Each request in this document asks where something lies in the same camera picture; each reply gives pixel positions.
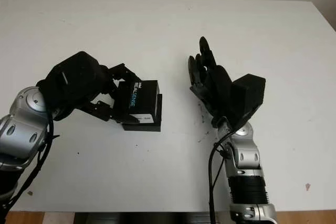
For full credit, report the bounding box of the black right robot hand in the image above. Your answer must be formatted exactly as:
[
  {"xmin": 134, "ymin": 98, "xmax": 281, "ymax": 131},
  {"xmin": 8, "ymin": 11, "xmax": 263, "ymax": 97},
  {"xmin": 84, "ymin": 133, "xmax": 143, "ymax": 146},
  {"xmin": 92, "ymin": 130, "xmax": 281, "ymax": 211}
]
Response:
[{"xmin": 188, "ymin": 36, "xmax": 235, "ymax": 127}]

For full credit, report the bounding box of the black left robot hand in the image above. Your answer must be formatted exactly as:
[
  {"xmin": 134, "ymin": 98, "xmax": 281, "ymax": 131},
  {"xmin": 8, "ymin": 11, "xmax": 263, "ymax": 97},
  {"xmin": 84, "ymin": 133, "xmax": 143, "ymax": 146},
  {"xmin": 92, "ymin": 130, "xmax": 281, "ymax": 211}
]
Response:
[{"xmin": 36, "ymin": 62, "xmax": 144, "ymax": 125}]

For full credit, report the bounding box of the black RealSense box lid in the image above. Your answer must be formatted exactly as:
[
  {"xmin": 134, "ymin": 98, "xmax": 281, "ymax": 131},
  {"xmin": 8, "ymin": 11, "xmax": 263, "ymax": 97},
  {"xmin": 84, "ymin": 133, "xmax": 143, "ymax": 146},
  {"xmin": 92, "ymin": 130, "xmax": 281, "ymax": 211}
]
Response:
[{"xmin": 114, "ymin": 79, "xmax": 160, "ymax": 124}]

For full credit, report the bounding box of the black box base with foam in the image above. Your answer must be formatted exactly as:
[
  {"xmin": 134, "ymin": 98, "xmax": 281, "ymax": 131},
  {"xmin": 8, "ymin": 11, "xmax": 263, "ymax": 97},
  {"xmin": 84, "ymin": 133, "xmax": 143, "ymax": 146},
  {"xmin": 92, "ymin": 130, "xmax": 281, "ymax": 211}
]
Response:
[{"xmin": 122, "ymin": 94, "xmax": 163, "ymax": 132}]

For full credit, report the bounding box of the dark robot torso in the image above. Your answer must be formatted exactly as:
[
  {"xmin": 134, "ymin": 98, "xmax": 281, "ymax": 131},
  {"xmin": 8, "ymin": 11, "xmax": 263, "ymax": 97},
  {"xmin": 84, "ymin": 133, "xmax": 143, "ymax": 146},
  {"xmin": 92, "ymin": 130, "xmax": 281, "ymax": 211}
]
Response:
[{"xmin": 75, "ymin": 204, "xmax": 232, "ymax": 224}]

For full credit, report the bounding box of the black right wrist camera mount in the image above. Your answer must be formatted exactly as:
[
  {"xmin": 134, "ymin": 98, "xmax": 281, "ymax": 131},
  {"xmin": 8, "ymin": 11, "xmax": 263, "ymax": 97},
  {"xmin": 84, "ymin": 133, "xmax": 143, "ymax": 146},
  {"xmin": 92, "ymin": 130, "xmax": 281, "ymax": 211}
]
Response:
[{"xmin": 229, "ymin": 73, "xmax": 266, "ymax": 130}]

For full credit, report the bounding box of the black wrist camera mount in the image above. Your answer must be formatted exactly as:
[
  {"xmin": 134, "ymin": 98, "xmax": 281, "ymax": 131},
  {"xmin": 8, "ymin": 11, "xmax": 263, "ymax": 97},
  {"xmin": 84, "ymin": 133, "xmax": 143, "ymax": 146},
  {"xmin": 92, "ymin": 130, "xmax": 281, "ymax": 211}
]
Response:
[
  {"xmin": 45, "ymin": 50, "xmax": 112, "ymax": 109},
  {"xmin": 229, "ymin": 73, "xmax": 266, "ymax": 130}
]

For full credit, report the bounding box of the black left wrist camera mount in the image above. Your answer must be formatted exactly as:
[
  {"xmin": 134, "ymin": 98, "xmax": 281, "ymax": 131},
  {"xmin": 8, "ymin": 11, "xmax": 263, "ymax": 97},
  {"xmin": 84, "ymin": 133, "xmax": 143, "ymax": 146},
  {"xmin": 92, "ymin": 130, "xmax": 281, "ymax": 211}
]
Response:
[{"xmin": 45, "ymin": 50, "xmax": 112, "ymax": 109}]

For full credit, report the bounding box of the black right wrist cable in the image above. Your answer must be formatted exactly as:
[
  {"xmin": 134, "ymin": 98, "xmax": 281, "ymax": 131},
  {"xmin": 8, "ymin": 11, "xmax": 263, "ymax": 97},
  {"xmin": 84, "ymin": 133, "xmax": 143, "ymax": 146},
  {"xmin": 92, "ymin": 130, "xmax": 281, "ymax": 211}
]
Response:
[{"xmin": 208, "ymin": 124, "xmax": 237, "ymax": 224}]

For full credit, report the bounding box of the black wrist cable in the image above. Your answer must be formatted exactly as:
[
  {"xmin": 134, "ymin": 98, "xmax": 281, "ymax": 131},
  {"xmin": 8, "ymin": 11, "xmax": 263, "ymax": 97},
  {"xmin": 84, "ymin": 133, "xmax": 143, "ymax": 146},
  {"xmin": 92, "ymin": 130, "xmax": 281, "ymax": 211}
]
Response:
[
  {"xmin": 208, "ymin": 124, "xmax": 237, "ymax": 224},
  {"xmin": 0, "ymin": 119, "xmax": 60, "ymax": 211}
]

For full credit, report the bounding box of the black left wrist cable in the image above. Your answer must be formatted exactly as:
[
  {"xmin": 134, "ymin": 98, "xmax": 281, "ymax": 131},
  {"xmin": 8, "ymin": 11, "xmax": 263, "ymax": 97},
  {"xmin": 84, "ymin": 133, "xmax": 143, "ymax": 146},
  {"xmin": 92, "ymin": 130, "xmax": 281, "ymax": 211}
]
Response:
[{"xmin": 0, "ymin": 119, "xmax": 60, "ymax": 211}]

